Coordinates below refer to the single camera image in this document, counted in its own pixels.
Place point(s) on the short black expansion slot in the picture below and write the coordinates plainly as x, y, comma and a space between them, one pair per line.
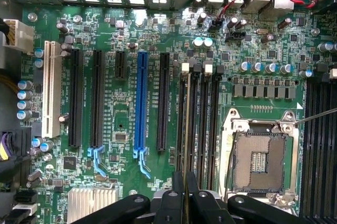
120, 65

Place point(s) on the light blue slot clip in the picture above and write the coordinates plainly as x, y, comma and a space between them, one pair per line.
90, 151
137, 153

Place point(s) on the silver finned heatsink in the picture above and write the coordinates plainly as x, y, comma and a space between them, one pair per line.
89, 205

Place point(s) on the green motherboard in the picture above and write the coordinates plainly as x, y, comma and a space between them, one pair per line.
123, 103

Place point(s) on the RAM slot with white latches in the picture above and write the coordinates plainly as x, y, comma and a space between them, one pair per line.
206, 118
180, 118
332, 142

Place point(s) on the CPU socket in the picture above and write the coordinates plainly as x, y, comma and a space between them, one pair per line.
259, 161

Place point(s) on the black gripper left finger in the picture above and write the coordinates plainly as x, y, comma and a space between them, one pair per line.
168, 208

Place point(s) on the white power connector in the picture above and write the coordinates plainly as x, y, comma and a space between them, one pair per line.
21, 34

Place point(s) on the blue expansion slot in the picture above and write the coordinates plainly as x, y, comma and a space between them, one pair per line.
140, 103

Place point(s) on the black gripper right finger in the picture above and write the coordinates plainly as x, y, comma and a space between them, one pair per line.
205, 208

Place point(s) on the white expansion slot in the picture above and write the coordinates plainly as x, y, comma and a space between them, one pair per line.
54, 90

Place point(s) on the RAM slot with black latches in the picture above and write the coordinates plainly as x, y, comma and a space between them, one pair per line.
195, 118
217, 118
316, 142

